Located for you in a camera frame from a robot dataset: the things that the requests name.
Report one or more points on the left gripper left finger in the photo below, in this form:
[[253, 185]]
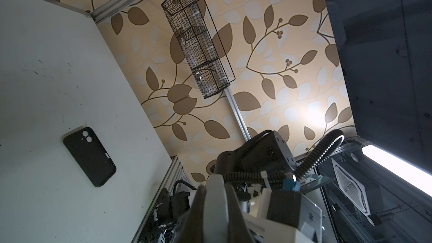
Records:
[[192, 229]]

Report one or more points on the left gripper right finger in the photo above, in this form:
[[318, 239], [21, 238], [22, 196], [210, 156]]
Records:
[[237, 229]]

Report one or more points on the black smartphone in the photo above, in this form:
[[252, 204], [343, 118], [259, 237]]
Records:
[[215, 214]]

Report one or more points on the black phone case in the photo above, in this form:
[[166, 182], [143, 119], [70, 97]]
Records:
[[90, 154]]

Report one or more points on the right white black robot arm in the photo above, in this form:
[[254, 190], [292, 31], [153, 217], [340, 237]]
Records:
[[266, 159]]

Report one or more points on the ceiling light panel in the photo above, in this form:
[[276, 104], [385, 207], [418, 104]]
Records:
[[408, 172]]

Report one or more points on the grey metal cabinet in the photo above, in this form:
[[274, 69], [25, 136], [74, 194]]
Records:
[[385, 47]]

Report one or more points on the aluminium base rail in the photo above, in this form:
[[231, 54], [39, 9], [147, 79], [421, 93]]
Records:
[[169, 207]]

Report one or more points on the right wire basket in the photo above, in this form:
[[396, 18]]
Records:
[[204, 52]]

